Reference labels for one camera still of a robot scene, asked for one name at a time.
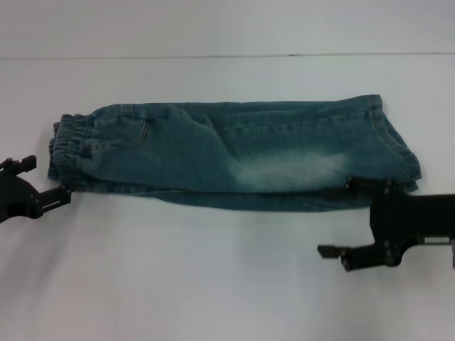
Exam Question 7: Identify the blue denim shorts with embroidery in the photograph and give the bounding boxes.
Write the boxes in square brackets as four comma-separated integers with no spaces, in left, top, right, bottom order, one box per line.
[47,94,424,215]

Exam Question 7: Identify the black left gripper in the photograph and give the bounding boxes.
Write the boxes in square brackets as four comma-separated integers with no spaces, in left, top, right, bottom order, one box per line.
[0,154,73,225]

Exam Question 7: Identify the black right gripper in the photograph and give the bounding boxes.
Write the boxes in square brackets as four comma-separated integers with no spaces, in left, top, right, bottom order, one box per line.
[316,175,455,274]

